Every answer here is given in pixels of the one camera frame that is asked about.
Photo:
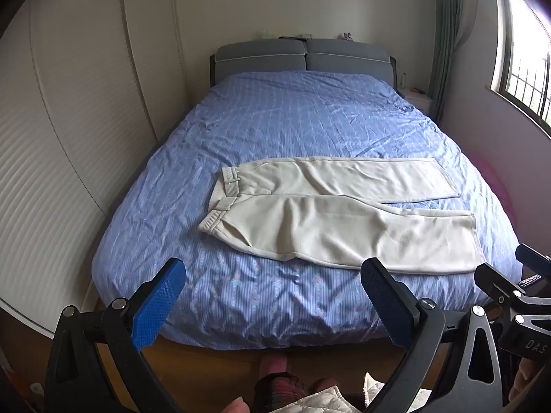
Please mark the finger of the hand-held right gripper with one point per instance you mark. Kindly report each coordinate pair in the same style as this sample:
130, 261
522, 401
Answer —
490, 277
531, 259

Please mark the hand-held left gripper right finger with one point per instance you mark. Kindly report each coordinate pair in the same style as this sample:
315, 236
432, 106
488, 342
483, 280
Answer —
387, 305

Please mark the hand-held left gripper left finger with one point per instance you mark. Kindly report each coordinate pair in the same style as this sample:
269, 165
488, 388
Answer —
159, 305

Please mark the cream pants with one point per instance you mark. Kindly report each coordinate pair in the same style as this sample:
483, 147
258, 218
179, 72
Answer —
335, 223

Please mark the person's right hand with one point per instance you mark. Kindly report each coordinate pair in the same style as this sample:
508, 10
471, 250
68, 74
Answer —
524, 379

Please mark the person's left hand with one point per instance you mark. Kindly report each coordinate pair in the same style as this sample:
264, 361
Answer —
237, 406

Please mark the person's bare foot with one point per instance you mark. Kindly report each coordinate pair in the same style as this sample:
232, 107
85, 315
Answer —
273, 363
326, 386

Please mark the grey upholstered bed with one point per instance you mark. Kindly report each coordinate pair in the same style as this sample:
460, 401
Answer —
267, 314

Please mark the white quilted garment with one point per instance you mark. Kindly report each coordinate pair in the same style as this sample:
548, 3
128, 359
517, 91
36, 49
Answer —
329, 402

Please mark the red plaid trouser leg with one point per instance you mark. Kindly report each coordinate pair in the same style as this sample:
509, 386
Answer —
277, 393

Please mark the white nightstand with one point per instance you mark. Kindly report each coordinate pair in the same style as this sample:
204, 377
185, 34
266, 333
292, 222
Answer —
417, 101

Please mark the white louvered wardrobe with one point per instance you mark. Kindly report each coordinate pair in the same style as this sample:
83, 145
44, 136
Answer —
64, 137

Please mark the window with metal grille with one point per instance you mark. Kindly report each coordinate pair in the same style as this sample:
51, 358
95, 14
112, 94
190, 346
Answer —
527, 60

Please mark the bed with blue sheet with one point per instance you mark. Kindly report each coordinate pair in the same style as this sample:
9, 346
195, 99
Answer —
284, 116

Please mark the small clear bottle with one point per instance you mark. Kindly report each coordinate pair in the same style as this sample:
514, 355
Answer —
403, 80

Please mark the green curtain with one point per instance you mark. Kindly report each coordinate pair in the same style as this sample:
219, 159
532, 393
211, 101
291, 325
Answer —
447, 30

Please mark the grey headboard cushion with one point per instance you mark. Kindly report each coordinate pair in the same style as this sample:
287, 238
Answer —
348, 56
258, 58

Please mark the pink toy figure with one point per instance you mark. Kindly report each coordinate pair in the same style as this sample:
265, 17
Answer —
347, 36

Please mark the flat dark item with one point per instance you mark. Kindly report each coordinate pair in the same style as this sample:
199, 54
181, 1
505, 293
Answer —
287, 37

